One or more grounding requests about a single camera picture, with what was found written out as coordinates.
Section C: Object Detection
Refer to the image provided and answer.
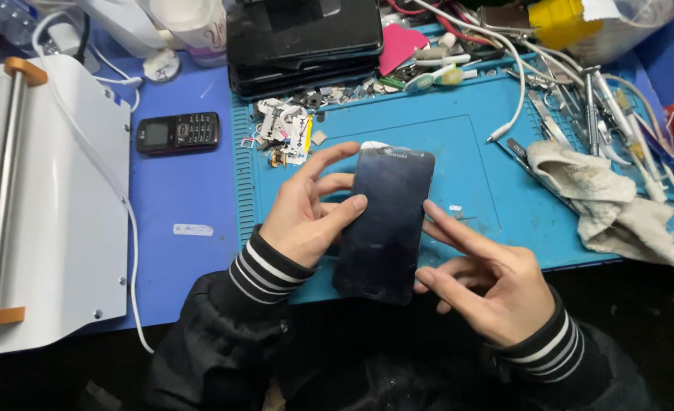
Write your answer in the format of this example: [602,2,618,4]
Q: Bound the plastic bag with yellow item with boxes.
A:
[526,0,674,65]

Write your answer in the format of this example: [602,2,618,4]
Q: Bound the person's right hand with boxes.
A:
[414,200,556,348]

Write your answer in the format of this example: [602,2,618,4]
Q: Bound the white charging cable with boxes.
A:
[411,0,527,143]

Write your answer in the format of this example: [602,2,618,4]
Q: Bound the black keypad phone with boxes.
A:
[135,112,221,156]

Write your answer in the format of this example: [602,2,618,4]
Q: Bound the clear plastic bottle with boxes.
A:
[0,0,40,48]

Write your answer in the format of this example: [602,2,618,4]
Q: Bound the person's left hand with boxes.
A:
[260,142,369,269]

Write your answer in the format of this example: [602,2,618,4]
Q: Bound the white paper label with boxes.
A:
[172,223,215,237]

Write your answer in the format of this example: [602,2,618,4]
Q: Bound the long white power cable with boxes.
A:
[31,10,155,355]

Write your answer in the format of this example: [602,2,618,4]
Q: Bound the stack of black tablets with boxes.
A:
[226,0,385,101]

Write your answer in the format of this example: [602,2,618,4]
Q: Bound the green white toothbrush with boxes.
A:
[404,63,479,94]

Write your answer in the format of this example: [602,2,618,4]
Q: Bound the dirty white cloth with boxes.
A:
[526,140,674,267]

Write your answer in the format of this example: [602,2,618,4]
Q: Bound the silver tweezers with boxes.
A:
[526,89,573,151]

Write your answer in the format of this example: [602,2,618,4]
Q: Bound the dark touchscreen smartphone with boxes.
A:
[331,147,436,307]

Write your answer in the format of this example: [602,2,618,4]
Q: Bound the white bottle with pink print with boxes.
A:
[148,0,228,69]

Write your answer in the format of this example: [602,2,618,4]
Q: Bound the white round disc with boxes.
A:
[142,48,181,83]

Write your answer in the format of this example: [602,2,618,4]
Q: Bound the pile of small phone parts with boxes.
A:
[240,80,383,170]

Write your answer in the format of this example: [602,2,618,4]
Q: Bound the white laminating machine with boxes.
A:
[0,54,133,358]

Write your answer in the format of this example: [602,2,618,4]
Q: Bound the blue silicone repair mat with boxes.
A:
[231,23,674,305]

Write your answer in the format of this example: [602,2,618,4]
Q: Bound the pink card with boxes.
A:
[378,23,431,77]

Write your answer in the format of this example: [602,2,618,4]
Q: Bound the silver screwdriver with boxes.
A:
[580,65,602,156]

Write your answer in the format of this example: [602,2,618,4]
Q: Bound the white handled tool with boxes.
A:
[591,68,669,204]

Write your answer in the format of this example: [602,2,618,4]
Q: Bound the red wire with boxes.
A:
[385,0,493,48]

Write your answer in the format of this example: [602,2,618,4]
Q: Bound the black handled pry tool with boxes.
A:
[505,138,581,214]

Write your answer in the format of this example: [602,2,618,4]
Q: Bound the white plug adapter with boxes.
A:
[45,22,85,58]

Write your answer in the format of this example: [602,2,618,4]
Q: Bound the white plastic stick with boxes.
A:
[414,54,472,69]

